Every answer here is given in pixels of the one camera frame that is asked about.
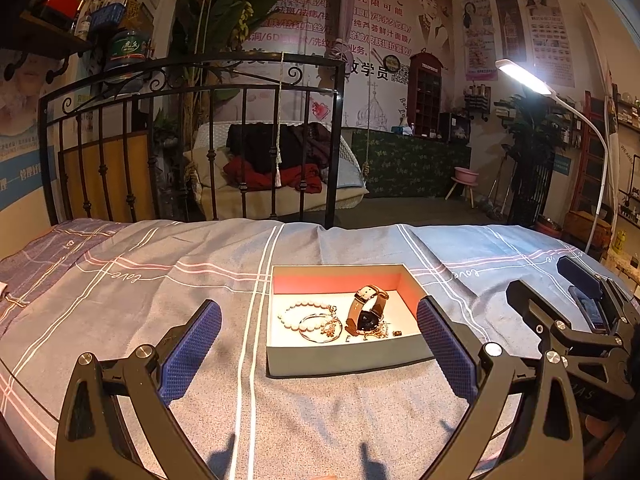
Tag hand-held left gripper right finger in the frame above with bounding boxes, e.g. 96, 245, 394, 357
416, 295, 584, 480

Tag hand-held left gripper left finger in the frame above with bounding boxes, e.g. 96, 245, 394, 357
54, 299, 223, 480

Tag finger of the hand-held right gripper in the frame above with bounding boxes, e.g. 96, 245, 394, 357
506, 278, 632, 362
556, 254, 627, 334

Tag brown leather strap wristwatch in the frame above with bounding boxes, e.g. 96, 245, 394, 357
341, 284, 392, 337

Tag grey box with pink inside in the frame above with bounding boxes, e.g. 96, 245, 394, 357
265, 264, 436, 380

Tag thin gold bangle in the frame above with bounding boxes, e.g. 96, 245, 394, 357
299, 312, 343, 345

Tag pearl bracelet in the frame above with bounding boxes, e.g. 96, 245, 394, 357
276, 299, 337, 333

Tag grey plaid bedsheet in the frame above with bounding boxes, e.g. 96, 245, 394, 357
0, 217, 640, 480

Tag pink stool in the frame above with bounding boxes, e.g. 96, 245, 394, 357
445, 166, 481, 208

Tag potted green tree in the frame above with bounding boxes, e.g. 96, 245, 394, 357
495, 92, 566, 228

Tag red wooden shelf unit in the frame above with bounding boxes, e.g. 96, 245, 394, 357
570, 95, 608, 216

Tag green patterned counter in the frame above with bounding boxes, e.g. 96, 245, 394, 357
350, 127, 472, 198

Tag white wicker swing chair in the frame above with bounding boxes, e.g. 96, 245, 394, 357
190, 120, 371, 213

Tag pile of dark red clothes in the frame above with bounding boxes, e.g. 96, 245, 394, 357
223, 122, 333, 195

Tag white floor lamp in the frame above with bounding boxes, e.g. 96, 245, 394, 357
495, 58, 613, 256

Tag red telephone booth cabinet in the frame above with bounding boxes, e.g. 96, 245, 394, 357
407, 50, 447, 136

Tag green water jug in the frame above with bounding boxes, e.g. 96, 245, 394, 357
105, 30, 151, 73

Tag large banana leaf plant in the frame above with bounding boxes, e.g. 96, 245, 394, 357
185, 0, 346, 56

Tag blue plastic basket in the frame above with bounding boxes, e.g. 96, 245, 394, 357
90, 2, 126, 28

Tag red box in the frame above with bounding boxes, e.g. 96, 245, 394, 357
45, 0, 83, 18

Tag wall shelf of small bottles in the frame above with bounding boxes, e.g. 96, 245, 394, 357
612, 95, 640, 241

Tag small black wall shelf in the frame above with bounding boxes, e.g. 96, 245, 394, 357
464, 85, 493, 121

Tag black metal bed frame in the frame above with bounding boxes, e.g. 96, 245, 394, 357
39, 52, 347, 231

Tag white tasselled rope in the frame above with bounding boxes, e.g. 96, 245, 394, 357
272, 52, 287, 189

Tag pink framed wall poster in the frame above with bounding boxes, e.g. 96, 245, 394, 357
462, 0, 498, 82

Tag wall poster with face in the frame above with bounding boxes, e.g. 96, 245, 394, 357
522, 0, 576, 88

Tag dark narrow wall poster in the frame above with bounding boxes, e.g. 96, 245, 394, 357
495, 0, 528, 63

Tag large printed wall banner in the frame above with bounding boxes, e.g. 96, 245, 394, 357
235, 0, 456, 131

